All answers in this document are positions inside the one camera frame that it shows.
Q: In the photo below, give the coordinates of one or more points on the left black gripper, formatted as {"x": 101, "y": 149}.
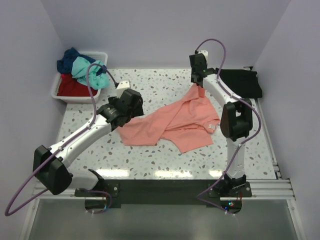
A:
{"x": 138, "y": 111}

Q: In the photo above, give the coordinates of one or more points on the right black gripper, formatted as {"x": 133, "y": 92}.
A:
{"x": 191, "y": 79}

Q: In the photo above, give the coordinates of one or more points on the pink t shirt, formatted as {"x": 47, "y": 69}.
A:
{"x": 188, "y": 123}

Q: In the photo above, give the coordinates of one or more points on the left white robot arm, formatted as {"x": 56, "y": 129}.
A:
{"x": 51, "y": 164}

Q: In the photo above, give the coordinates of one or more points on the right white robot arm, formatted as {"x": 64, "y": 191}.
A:
{"x": 236, "y": 122}

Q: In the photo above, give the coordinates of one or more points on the folded black t shirt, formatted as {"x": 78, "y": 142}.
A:
{"x": 242, "y": 82}

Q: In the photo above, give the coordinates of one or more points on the red t shirt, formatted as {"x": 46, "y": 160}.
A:
{"x": 70, "y": 87}

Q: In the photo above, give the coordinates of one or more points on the white plastic laundry basket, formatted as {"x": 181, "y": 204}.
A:
{"x": 97, "y": 55}

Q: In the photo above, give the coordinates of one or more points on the teal t shirt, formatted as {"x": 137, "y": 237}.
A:
{"x": 97, "y": 77}

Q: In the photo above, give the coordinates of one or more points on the navy blue t shirt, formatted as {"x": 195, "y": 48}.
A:
{"x": 64, "y": 65}

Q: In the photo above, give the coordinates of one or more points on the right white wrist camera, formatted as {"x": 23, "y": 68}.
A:
{"x": 205, "y": 53}

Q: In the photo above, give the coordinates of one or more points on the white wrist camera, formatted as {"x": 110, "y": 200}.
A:
{"x": 123, "y": 85}
{"x": 205, "y": 53}

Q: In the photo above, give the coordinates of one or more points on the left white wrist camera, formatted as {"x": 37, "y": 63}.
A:
{"x": 123, "y": 85}

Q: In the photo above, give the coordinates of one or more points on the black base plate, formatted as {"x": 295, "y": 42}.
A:
{"x": 106, "y": 201}

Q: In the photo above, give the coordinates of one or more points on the aluminium frame rail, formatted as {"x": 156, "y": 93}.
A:
{"x": 172, "y": 188}

